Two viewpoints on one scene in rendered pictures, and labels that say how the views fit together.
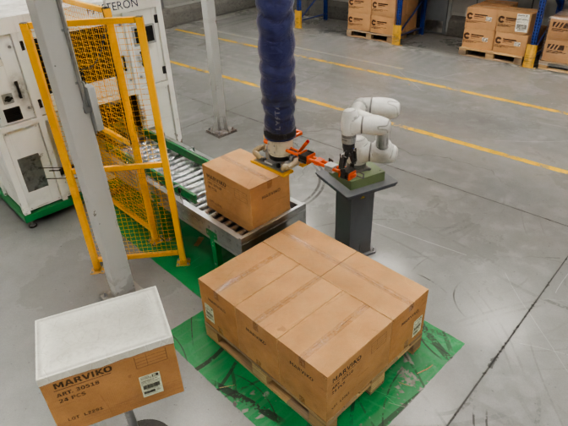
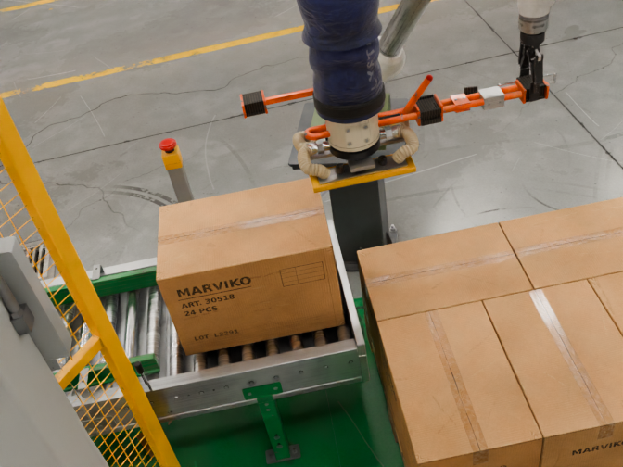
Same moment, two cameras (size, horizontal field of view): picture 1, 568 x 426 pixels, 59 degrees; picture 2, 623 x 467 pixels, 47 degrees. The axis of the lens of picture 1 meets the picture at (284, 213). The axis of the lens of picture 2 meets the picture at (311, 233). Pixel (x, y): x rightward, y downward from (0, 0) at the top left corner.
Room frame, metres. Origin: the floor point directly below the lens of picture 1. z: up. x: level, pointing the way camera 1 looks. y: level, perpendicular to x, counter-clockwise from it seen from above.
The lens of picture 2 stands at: (2.04, 1.62, 2.56)
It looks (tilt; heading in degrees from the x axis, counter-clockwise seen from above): 41 degrees down; 311
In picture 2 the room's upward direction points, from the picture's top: 11 degrees counter-clockwise
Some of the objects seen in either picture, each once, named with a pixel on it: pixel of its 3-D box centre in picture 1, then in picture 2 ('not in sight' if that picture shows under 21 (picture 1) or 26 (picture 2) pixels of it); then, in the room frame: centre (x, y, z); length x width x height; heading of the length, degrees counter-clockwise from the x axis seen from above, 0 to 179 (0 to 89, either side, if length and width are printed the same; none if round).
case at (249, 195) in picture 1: (246, 188); (251, 265); (3.53, 0.30, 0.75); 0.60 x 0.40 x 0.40; 42
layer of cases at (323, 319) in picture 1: (310, 305); (540, 344); (2.57, -0.16, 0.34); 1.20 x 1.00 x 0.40; 43
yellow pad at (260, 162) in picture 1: (271, 164); (362, 168); (3.14, 0.07, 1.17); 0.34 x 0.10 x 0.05; 44
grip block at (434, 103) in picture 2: (306, 156); (426, 109); (3.02, -0.17, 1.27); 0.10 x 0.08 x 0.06; 134
